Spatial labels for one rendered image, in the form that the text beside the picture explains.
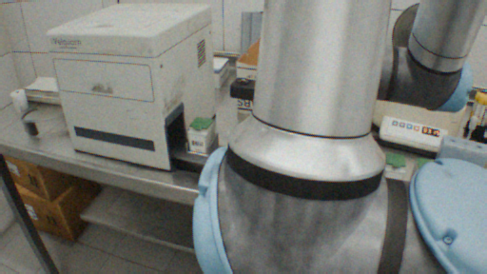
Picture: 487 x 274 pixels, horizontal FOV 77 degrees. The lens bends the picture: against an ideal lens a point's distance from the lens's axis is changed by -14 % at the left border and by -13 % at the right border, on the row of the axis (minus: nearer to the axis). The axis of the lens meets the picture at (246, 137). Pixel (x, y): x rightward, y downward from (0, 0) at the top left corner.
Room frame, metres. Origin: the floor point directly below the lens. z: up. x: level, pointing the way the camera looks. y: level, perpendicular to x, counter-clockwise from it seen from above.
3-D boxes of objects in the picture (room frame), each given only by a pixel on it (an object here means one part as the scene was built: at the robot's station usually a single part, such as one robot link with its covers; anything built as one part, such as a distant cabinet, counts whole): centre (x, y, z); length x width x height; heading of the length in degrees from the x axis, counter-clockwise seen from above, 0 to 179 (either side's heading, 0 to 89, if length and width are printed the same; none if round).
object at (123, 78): (0.76, 0.24, 1.03); 0.31 x 0.27 x 0.30; 73
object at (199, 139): (0.62, 0.09, 0.95); 0.05 x 0.04 x 0.06; 163
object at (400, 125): (0.79, -0.46, 0.94); 0.30 x 0.24 x 0.12; 154
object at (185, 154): (0.62, 0.11, 0.92); 0.21 x 0.07 x 0.05; 73
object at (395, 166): (0.54, -0.30, 0.91); 0.05 x 0.04 x 0.07; 163
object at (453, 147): (0.55, -0.45, 0.92); 0.10 x 0.07 x 0.10; 65
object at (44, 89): (0.99, 0.64, 0.90); 0.25 x 0.11 x 0.05; 73
